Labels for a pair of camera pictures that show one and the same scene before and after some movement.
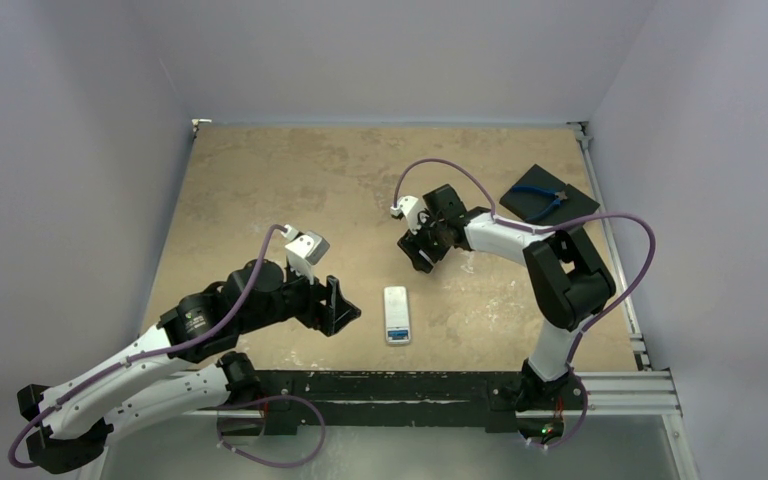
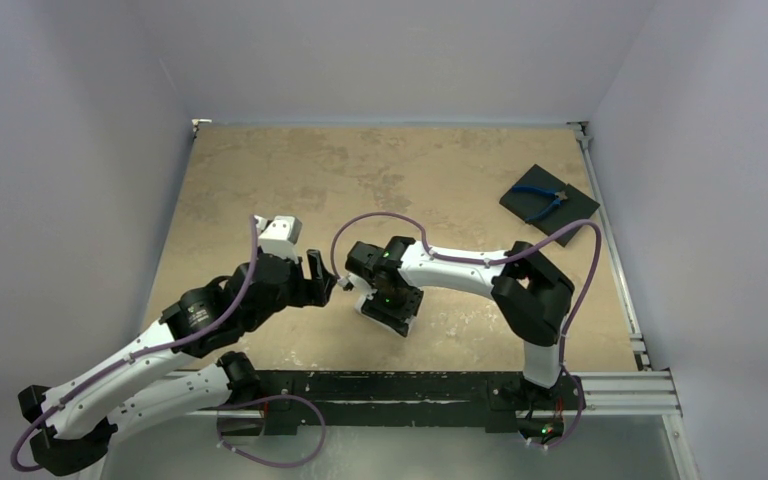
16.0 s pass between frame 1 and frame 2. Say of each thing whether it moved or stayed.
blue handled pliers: stayed
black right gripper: moved
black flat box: stayed
